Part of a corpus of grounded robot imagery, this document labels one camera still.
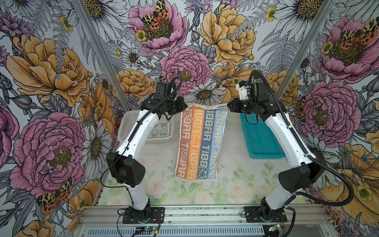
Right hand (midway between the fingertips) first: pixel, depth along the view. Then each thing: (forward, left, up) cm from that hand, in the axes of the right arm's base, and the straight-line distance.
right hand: (229, 108), depth 76 cm
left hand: (+2, +22, -2) cm, 22 cm away
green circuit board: (-45, +41, -33) cm, 69 cm away
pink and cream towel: (-2, +13, -14) cm, 19 cm away
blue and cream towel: (+11, +42, -30) cm, 52 cm away
